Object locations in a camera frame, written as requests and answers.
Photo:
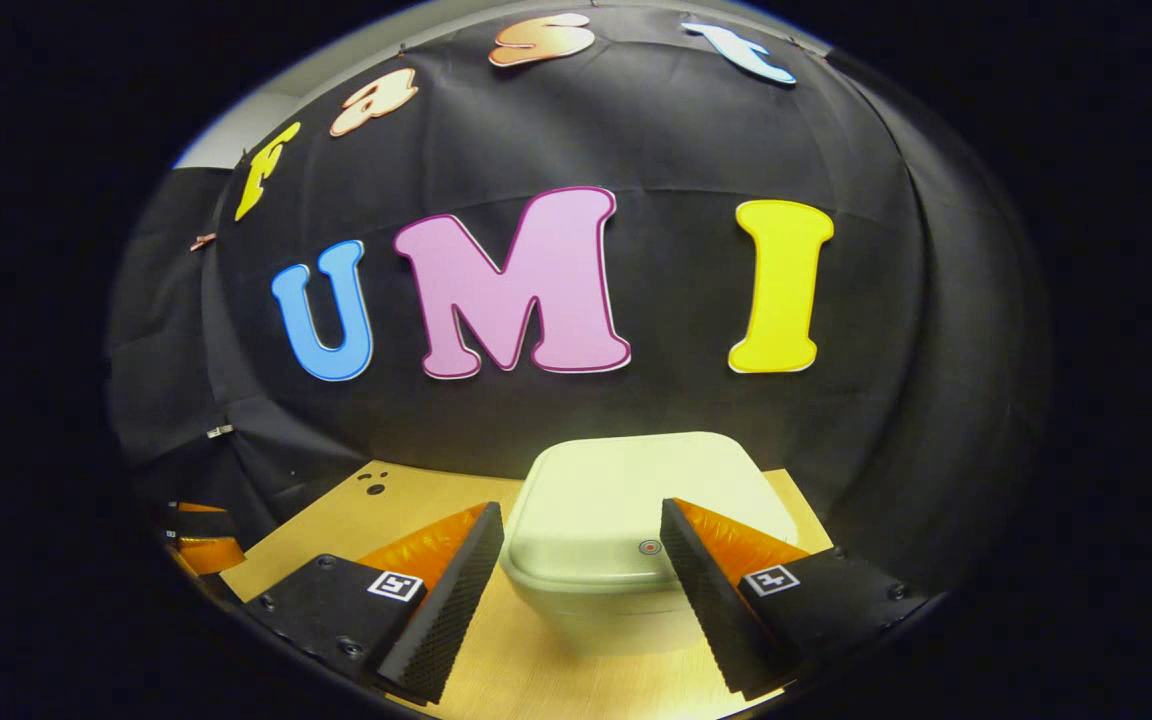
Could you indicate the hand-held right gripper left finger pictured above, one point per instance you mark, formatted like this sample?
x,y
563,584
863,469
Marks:
x,y
456,600

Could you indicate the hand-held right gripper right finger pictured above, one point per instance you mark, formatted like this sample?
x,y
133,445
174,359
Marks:
x,y
706,600

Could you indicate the black backdrop cloth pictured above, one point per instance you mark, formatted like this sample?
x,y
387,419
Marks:
x,y
676,130

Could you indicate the green desktop garbage bin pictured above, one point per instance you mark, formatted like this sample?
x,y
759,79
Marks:
x,y
596,510

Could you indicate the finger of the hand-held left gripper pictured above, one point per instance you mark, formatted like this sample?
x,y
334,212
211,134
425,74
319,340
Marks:
x,y
204,522
208,555

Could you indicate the wooden desktop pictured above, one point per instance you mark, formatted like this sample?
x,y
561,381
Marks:
x,y
336,535

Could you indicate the copper clip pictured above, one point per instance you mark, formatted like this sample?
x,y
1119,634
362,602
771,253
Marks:
x,y
202,241

